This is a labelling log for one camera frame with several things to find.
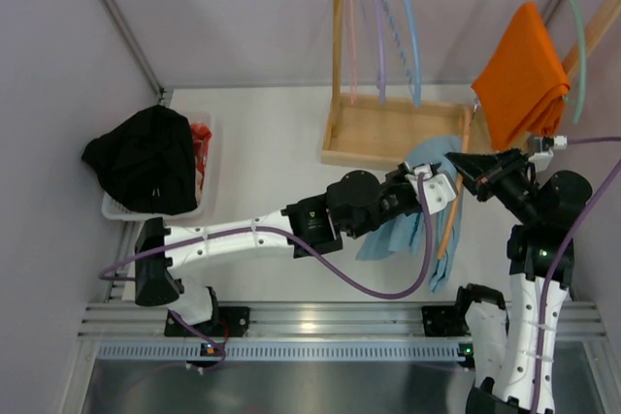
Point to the black garment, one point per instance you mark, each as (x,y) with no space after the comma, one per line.
(147,162)

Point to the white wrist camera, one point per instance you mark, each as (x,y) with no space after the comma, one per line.
(432,186)
(540,150)

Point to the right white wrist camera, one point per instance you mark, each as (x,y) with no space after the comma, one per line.
(540,150)

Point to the purple hanger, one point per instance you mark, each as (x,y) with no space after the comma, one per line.
(380,51)

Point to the orange hanger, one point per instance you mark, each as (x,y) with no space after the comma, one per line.
(451,225)

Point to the grey slotted cable duct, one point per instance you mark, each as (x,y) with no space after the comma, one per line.
(283,351)

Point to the red white garment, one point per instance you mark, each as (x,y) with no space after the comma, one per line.
(201,137)

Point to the grey corner wall profile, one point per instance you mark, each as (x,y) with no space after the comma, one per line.
(127,36)

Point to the pink hanger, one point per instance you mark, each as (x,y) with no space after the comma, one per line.
(351,50)

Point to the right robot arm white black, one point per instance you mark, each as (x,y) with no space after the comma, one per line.
(513,343)

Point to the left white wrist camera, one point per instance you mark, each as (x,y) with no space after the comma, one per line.
(432,186)

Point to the white plastic basket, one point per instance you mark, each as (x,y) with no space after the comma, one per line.
(112,209)

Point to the blue hanger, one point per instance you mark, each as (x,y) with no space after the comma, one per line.
(411,61)

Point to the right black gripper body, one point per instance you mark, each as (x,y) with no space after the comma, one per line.
(492,179)

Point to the orange garment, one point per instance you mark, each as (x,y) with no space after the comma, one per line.
(522,88)

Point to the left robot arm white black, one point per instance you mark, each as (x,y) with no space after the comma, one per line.
(171,259)

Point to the light blue trousers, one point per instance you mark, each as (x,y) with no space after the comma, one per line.
(406,233)

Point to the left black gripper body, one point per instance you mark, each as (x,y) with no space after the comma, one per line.
(408,186)

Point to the green hanger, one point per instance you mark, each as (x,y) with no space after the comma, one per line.
(581,61)

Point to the wooden clothes rack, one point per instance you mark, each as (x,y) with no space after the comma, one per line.
(361,131)

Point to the aluminium mounting rail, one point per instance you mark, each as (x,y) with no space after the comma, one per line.
(275,321)

